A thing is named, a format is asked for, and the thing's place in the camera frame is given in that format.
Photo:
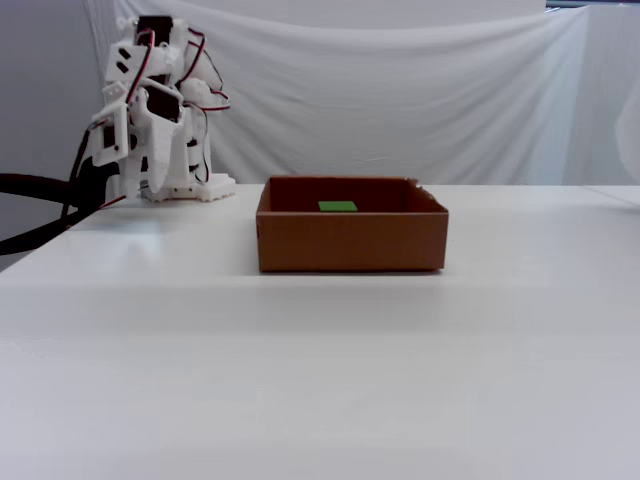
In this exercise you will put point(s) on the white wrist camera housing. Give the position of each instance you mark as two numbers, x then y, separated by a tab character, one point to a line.
120	125

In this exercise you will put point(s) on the white cloth backdrop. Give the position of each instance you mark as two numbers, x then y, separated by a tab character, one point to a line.
400	100

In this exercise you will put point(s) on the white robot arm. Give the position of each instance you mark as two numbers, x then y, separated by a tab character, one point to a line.
160	60

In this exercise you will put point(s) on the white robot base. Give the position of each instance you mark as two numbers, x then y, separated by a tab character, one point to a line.
215	187

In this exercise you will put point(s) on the green cube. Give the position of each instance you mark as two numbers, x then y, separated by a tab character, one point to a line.
338	206

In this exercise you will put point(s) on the brown cardboard box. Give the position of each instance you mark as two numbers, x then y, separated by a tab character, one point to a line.
350	240

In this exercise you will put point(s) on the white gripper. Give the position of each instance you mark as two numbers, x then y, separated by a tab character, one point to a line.
159	150

